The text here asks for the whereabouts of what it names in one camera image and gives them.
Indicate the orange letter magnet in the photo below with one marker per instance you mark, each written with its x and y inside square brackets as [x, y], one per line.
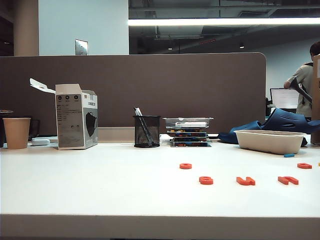
[304, 165]
[246, 181]
[185, 166]
[288, 180]
[206, 180]

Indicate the case of colourful magnets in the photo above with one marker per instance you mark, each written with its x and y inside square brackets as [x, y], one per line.
[190, 139]
[190, 143]
[187, 131]

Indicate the clear plastic case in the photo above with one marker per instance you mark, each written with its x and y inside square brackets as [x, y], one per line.
[170, 122]

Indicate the black mesh pen holder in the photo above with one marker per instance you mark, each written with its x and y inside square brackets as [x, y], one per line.
[147, 131]

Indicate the black white pen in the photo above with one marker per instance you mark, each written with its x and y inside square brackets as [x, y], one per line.
[138, 111]

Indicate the white marker in case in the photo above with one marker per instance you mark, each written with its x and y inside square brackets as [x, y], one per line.
[191, 124]

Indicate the brown desk divider panel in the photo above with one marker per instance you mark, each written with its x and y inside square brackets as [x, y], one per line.
[175, 85]

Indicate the white grey face mask box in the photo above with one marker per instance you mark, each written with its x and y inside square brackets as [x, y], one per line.
[72, 120]

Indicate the white ceiling light strip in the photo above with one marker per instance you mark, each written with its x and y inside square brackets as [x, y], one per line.
[212, 21]

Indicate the beige oval tray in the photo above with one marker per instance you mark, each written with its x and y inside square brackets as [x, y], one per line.
[270, 142]

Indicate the small white case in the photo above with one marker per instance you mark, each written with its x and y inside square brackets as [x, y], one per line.
[40, 141]

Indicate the blue fabric bag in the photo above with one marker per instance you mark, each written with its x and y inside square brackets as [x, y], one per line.
[282, 120]

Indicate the dark glass mug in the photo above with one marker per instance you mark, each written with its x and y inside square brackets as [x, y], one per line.
[35, 128]

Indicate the white-lit computer monitor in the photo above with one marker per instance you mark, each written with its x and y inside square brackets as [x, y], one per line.
[283, 98]

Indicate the small blue magnet piece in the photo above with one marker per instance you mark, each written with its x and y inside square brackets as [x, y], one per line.
[289, 155]

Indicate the brown paper cup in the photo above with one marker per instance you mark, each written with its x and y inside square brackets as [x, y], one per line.
[17, 133]

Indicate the person in light shirt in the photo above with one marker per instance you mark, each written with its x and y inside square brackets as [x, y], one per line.
[304, 75]

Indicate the tall cardboard box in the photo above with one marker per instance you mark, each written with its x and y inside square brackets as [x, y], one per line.
[316, 105]

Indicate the dark round container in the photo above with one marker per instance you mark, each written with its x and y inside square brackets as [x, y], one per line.
[2, 125]

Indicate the metal wall plate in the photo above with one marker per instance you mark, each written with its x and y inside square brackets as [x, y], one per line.
[81, 47]

